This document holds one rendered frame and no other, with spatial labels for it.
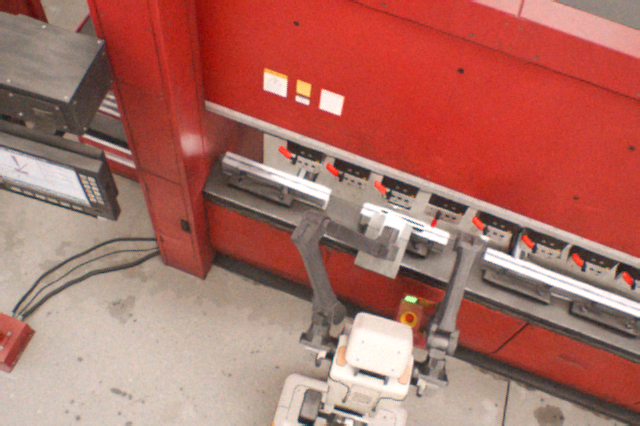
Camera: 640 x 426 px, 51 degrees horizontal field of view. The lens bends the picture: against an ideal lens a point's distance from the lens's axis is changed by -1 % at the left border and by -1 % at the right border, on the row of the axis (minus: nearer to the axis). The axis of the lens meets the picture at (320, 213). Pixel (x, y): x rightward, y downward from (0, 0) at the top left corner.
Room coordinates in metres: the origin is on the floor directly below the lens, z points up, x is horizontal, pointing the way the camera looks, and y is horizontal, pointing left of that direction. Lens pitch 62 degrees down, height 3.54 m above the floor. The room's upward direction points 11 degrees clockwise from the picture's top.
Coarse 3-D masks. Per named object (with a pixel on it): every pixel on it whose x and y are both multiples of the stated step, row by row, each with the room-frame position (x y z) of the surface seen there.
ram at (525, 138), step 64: (256, 0) 1.49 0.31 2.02; (320, 0) 1.45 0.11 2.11; (256, 64) 1.49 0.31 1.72; (320, 64) 1.45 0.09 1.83; (384, 64) 1.41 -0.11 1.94; (448, 64) 1.37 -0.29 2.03; (512, 64) 1.34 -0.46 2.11; (320, 128) 1.44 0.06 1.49; (384, 128) 1.40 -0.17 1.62; (448, 128) 1.36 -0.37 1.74; (512, 128) 1.32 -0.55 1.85; (576, 128) 1.29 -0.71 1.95; (512, 192) 1.30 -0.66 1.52; (576, 192) 1.27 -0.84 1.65
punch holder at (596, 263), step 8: (576, 248) 1.26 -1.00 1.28; (584, 248) 1.23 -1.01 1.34; (568, 256) 1.27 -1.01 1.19; (584, 256) 1.23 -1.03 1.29; (592, 256) 1.22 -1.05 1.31; (600, 256) 1.22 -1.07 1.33; (568, 264) 1.23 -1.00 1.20; (592, 264) 1.22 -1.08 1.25; (600, 264) 1.21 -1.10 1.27; (608, 264) 1.21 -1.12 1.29; (616, 264) 1.20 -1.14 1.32; (584, 272) 1.21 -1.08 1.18; (592, 272) 1.21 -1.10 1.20; (600, 272) 1.21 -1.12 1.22
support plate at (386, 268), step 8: (376, 216) 1.39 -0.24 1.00; (384, 216) 1.39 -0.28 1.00; (376, 224) 1.35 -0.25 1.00; (368, 232) 1.30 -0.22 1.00; (376, 232) 1.31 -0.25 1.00; (408, 232) 1.34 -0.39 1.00; (400, 240) 1.29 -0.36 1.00; (400, 248) 1.26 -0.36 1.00; (360, 256) 1.19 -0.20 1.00; (368, 256) 1.19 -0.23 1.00; (400, 256) 1.22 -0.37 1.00; (360, 264) 1.15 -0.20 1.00; (368, 264) 1.16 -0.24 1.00; (376, 264) 1.16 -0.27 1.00; (384, 264) 1.17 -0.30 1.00; (392, 264) 1.18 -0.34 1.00; (376, 272) 1.13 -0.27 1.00; (384, 272) 1.14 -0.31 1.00; (392, 272) 1.14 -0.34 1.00
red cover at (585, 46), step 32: (384, 0) 1.40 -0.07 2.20; (416, 0) 1.38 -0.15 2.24; (448, 0) 1.37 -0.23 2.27; (480, 0) 1.36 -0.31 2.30; (512, 0) 1.38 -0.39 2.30; (544, 0) 1.41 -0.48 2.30; (448, 32) 1.36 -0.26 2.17; (480, 32) 1.35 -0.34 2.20; (512, 32) 1.33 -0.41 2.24; (544, 32) 1.32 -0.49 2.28; (576, 32) 1.32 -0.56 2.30; (608, 32) 1.34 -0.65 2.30; (544, 64) 1.31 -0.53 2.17; (576, 64) 1.29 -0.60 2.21; (608, 64) 1.28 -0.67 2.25
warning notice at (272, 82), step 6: (270, 72) 1.48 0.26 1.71; (264, 78) 1.48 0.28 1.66; (270, 78) 1.48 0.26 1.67; (276, 78) 1.48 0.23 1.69; (282, 78) 1.47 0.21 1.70; (264, 84) 1.48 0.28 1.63; (270, 84) 1.48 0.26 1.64; (276, 84) 1.48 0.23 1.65; (282, 84) 1.47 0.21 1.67; (270, 90) 1.48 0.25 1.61; (276, 90) 1.48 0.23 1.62; (282, 90) 1.47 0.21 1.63
